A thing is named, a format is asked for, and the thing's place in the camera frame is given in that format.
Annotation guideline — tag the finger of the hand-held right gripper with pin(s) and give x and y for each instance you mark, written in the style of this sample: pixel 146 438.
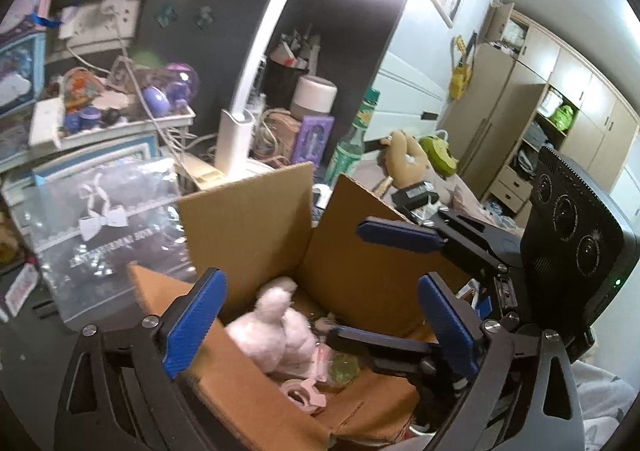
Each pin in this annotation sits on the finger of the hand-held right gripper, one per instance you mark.
pixel 395 233
pixel 352 335

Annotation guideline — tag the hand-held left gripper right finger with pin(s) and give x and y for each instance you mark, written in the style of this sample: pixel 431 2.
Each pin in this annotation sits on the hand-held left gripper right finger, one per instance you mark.
pixel 450 326

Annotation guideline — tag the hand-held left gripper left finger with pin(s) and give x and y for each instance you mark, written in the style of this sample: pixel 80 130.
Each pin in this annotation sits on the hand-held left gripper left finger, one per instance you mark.
pixel 192 326

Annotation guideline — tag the cardboard box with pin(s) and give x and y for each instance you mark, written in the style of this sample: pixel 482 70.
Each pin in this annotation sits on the cardboard box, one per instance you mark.
pixel 350 256

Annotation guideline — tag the white plush toy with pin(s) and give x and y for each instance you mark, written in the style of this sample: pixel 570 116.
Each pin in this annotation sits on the white plush toy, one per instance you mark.
pixel 277 326

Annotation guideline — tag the black rectangular device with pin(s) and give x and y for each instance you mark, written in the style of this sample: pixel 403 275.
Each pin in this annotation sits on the black rectangular device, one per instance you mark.
pixel 415 196

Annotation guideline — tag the brown plush toy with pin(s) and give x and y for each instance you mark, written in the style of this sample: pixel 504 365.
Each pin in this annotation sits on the brown plush toy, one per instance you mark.
pixel 406 158

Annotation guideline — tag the pink tape dispenser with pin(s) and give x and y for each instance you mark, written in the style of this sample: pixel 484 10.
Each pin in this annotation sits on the pink tape dispenser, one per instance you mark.
pixel 302 393

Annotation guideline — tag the green plush toy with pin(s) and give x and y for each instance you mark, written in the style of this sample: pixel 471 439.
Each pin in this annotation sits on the green plush toy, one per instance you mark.
pixel 439 158

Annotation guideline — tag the green glass bottle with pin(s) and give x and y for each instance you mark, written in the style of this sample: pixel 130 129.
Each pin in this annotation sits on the green glass bottle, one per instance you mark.
pixel 350 146

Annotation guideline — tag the beige wardrobe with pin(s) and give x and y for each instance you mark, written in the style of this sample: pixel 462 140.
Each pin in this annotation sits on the beige wardrobe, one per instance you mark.
pixel 505 131

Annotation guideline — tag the purple packaged box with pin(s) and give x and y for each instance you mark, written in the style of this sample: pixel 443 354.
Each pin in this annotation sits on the purple packaged box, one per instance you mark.
pixel 316 138

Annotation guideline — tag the clear bag with bow print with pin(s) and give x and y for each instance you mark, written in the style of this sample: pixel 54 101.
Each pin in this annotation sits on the clear bag with bow print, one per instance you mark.
pixel 105 226

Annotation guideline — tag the white pink jar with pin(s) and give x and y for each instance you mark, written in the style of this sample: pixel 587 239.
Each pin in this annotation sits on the white pink jar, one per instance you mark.
pixel 315 96

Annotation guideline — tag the yellow hanging bag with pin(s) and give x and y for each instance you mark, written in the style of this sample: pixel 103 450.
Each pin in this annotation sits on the yellow hanging bag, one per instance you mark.
pixel 461 71

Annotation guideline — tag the grey patterned cloth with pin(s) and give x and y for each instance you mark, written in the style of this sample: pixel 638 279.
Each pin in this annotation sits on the grey patterned cloth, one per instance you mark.
pixel 610 411

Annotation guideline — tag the black pen holder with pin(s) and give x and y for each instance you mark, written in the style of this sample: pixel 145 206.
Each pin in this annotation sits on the black pen holder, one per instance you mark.
pixel 287 66

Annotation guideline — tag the white tray shelf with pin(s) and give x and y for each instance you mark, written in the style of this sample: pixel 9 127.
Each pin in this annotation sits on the white tray shelf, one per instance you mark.
pixel 120 126

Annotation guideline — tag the purple egg toy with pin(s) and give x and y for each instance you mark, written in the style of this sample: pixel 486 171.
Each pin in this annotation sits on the purple egg toy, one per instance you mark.
pixel 156 100

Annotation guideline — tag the white desk lamp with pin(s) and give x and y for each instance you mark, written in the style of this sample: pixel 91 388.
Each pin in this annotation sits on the white desk lamp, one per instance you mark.
pixel 272 31

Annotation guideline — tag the purple ball toy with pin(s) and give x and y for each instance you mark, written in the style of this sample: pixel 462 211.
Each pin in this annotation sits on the purple ball toy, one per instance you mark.
pixel 182 83

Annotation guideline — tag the white power outlet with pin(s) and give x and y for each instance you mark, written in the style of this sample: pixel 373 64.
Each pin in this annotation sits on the white power outlet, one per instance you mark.
pixel 102 21

